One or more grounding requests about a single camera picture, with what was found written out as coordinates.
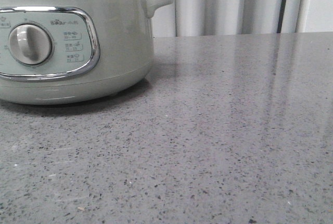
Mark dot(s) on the pale green electric cooking pot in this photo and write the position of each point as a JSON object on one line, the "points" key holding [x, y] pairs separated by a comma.
{"points": [[68, 51]]}

